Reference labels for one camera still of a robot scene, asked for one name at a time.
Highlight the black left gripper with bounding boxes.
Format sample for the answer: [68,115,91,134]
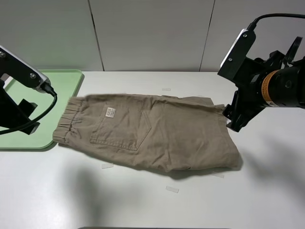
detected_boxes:
[0,74,37,129]

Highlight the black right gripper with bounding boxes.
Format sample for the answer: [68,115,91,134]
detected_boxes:
[223,51,290,132]

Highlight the khaki shorts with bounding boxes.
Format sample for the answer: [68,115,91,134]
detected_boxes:
[52,94,241,172]

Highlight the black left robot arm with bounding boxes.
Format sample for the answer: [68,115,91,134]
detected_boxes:
[0,74,37,130]

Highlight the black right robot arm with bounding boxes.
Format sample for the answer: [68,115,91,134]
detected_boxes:
[223,51,305,132]

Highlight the green plastic tray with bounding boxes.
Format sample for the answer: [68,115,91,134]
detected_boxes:
[0,70,84,151]

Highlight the clear tape strip front right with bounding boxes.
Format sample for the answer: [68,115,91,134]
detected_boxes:
[212,173,224,178]

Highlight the black left camera cable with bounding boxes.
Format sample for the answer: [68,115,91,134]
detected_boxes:
[0,83,58,135]

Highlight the black camera cable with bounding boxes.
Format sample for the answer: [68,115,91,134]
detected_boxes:
[247,13,305,31]
[0,83,58,135]

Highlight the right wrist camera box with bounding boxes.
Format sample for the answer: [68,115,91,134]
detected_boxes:
[217,29,256,83]

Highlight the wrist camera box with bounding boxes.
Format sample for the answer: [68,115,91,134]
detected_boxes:
[217,29,256,83]
[0,46,51,93]

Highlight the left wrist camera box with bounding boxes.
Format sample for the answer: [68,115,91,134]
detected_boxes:
[0,46,51,93]

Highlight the black right camera cable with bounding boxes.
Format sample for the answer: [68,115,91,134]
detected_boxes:
[247,13,305,31]

